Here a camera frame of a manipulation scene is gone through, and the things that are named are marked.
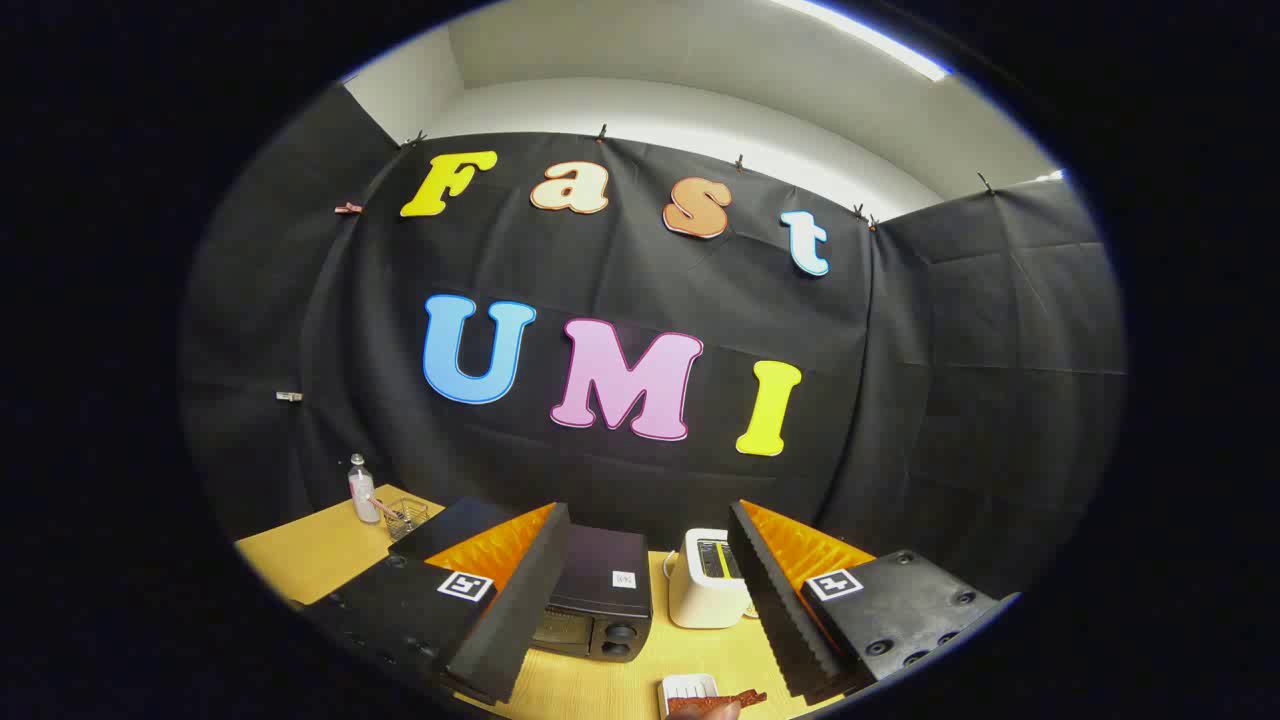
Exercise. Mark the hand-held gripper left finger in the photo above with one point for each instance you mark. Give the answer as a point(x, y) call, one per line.
point(535, 590)

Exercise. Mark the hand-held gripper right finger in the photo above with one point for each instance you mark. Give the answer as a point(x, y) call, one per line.
point(770, 590)

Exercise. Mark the black toaster oven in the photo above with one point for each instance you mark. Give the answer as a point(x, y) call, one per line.
point(600, 570)

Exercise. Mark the brown meat strip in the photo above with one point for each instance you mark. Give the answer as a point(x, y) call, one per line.
point(735, 699)

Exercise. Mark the white toaster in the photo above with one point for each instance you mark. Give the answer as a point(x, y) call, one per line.
point(700, 600)

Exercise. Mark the white rectangular dish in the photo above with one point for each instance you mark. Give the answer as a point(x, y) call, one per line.
point(685, 686)

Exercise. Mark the pink striped stick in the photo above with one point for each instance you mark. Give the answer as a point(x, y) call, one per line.
point(383, 508)

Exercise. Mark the clear plastic bottle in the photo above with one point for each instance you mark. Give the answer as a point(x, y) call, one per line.
point(362, 492)

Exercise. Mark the black backdrop cloth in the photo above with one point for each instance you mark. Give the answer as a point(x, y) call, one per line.
point(620, 270)

